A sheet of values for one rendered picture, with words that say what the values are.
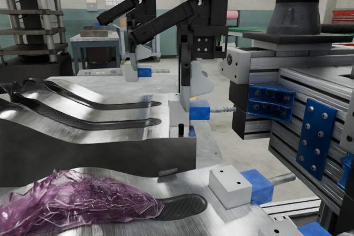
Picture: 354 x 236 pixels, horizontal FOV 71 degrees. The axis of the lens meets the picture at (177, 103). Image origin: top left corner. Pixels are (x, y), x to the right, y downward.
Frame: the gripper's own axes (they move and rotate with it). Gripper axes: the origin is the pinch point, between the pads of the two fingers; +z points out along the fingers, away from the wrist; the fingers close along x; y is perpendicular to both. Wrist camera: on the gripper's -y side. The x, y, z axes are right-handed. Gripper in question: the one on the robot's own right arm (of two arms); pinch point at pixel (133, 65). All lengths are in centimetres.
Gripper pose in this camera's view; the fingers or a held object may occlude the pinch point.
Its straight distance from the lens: 75.5
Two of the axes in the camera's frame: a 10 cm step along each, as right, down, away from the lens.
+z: 0.0, 9.4, 3.3
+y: 10.0, -0.2, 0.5
